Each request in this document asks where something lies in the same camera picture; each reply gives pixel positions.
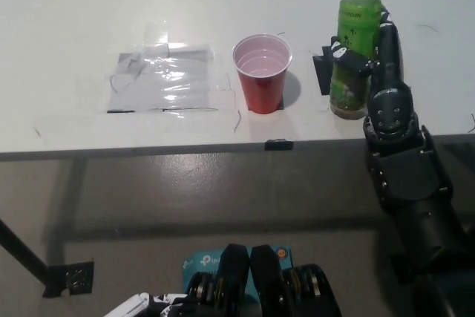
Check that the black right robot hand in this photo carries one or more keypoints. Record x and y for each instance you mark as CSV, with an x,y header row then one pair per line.
x,y
389,61

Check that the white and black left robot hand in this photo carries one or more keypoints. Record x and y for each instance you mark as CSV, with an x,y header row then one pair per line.
x,y
163,304

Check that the green tea plastic bottle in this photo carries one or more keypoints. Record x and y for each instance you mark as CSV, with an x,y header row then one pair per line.
x,y
356,20

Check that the black robot torso blocks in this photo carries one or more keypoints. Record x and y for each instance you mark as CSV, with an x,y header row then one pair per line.
x,y
265,283

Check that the red plastic cup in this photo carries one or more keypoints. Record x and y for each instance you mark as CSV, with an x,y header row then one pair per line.
x,y
261,90

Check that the teal tp-link box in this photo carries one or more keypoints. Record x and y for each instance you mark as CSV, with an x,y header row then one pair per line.
x,y
200,263

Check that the large black tape square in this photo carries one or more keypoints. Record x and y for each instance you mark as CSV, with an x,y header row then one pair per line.
x,y
322,72

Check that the black tape tab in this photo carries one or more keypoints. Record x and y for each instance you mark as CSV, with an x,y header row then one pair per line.
x,y
278,144

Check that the black table leg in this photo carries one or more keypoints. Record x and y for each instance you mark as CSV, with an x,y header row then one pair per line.
x,y
22,248

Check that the clear taped plastic sheet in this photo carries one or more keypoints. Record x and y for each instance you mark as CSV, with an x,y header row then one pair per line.
x,y
159,83

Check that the clear tape strip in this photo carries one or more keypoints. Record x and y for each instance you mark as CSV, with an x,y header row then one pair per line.
x,y
156,33

